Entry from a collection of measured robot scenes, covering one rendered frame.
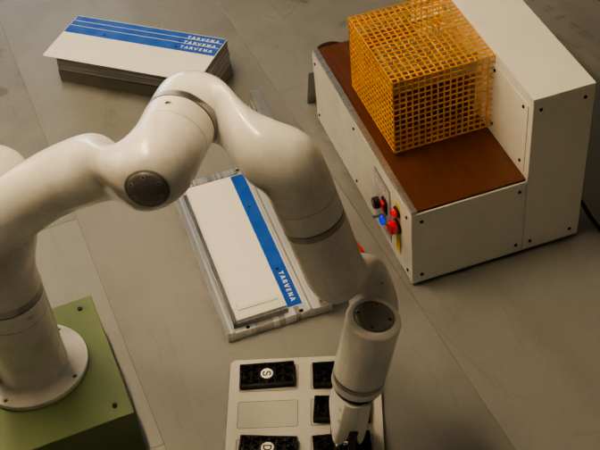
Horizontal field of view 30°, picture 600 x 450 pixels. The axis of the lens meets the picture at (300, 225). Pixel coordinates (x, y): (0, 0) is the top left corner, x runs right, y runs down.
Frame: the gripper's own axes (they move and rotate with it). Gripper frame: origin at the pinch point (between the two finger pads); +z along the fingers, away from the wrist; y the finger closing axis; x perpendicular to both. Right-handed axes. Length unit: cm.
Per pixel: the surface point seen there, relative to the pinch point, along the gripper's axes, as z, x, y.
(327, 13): 2, 7, -130
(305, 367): 3.5, -4.6, -18.0
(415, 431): 0.8, 13.1, -2.8
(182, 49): -1, -29, -106
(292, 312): 2.9, -6.5, -30.6
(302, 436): 3.8, -6.1, -3.3
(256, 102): -15, -14, -70
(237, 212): 5, -16, -59
